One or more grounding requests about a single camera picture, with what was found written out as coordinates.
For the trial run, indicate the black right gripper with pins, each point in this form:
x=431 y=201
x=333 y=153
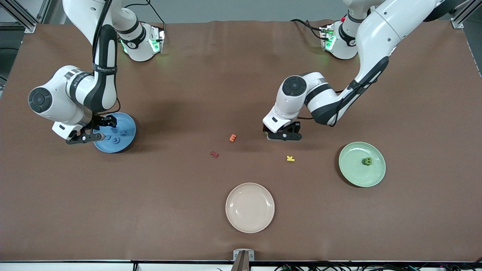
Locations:
x=101 y=121

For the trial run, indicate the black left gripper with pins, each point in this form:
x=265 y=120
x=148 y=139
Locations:
x=296 y=126

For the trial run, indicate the blue letter G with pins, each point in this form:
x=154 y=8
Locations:
x=113 y=141

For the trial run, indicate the green letter B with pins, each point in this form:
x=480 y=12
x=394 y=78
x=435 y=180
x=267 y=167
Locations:
x=364 y=162

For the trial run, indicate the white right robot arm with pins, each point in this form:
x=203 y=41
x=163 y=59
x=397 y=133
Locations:
x=94 y=86

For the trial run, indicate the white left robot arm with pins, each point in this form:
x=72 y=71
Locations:
x=384 y=30

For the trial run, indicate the blue plate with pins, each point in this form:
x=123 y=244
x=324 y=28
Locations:
x=128 y=143

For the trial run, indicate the orange letter E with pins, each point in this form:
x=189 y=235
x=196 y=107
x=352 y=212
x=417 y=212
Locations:
x=232 y=138

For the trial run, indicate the green plate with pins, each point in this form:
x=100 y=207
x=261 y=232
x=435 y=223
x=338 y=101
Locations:
x=354 y=173

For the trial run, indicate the silver base connector box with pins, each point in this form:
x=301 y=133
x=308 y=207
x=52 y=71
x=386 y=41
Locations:
x=158 y=39
x=327 y=37

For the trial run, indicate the beige plate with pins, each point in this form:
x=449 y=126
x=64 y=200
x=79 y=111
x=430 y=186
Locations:
x=250 y=207

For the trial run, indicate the brown table cover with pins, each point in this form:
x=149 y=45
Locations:
x=207 y=75

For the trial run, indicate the aluminium frame profile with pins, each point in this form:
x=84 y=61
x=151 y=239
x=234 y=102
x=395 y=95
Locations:
x=30 y=27
x=467 y=15

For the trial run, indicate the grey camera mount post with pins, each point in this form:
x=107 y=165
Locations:
x=243 y=261

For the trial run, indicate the white table frame rail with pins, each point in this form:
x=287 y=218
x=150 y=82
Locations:
x=75 y=267

